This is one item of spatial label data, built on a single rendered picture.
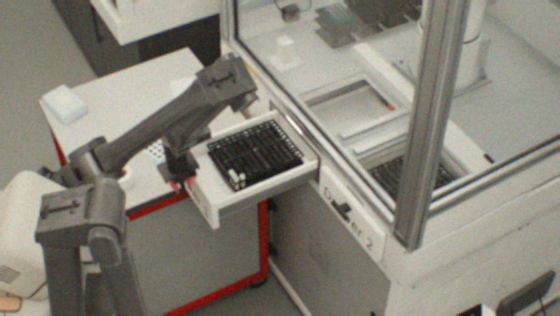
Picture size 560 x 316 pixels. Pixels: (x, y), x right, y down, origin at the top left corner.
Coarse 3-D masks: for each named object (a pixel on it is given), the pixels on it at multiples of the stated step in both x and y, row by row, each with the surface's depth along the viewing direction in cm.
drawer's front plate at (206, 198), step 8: (192, 184) 206; (200, 184) 201; (192, 192) 210; (200, 192) 201; (208, 192) 199; (200, 200) 204; (208, 200) 197; (200, 208) 208; (208, 208) 200; (216, 208) 198; (208, 216) 203; (216, 216) 200; (216, 224) 203
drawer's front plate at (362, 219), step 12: (324, 168) 205; (324, 180) 207; (336, 180) 202; (336, 192) 203; (348, 192) 199; (348, 204) 199; (348, 216) 201; (360, 216) 195; (348, 228) 204; (360, 228) 198; (372, 228) 191; (360, 240) 200; (372, 240) 194; (384, 240) 190; (372, 252) 196
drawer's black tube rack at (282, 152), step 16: (272, 128) 221; (240, 144) 216; (256, 144) 216; (272, 144) 216; (288, 144) 216; (240, 160) 211; (256, 160) 213; (272, 160) 211; (288, 160) 213; (224, 176) 211; (256, 176) 209; (272, 176) 211
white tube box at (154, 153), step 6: (156, 144) 230; (144, 150) 228; (150, 150) 229; (156, 150) 228; (162, 150) 228; (144, 156) 230; (150, 156) 227; (156, 156) 226; (162, 156) 226; (150, 162) 229; (156, 162) 227
